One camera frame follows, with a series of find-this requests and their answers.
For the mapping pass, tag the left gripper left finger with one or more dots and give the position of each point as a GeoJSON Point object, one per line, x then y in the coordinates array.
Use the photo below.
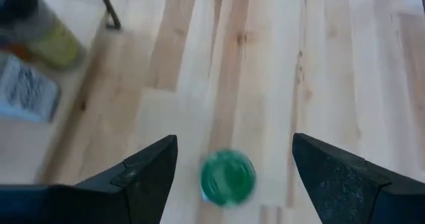
{"type": "Point", "coordinates": [139, 190]}

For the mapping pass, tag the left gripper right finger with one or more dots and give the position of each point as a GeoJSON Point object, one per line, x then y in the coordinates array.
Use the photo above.
{"type": "Point", "coordinates": [348, 190]}

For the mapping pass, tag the green-lid herb jar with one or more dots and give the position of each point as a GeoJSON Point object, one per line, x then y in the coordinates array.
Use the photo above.
{"type": "Point", "coordinates": [227, 177]}

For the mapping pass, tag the white-lid bagel seasoning jar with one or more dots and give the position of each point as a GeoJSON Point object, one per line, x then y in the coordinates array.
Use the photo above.
{"type": "Point", "coordinates": [26, 91]}

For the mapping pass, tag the black-lid jar yellow-green label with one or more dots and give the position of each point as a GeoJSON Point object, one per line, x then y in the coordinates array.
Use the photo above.
{"type": "Point", "coordinates": [43, 34]}

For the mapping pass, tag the black-lid jar orange label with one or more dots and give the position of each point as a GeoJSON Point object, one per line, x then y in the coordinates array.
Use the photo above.
{"type": "Point", "coordinates": [15, 49]}

